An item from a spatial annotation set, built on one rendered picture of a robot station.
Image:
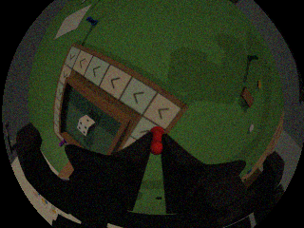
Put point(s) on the blue game pawn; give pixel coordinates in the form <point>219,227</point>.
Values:
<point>92,21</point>

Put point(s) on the red game pawn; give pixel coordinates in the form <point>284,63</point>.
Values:
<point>156,146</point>

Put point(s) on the white die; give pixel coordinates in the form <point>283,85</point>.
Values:
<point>86,124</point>

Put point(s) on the green pawn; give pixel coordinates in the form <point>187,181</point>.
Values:
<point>250,58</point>

